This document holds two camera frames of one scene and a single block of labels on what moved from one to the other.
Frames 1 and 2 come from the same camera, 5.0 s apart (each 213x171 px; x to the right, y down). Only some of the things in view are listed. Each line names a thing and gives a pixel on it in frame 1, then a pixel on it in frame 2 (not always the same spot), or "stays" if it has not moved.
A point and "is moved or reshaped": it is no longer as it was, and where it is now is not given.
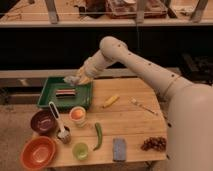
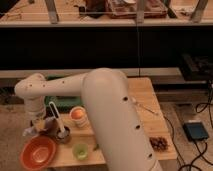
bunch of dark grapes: (154, 143) stays
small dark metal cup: (64, 136) stays
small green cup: (81, 151) stays
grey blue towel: (71, 80) is moved or reshaped
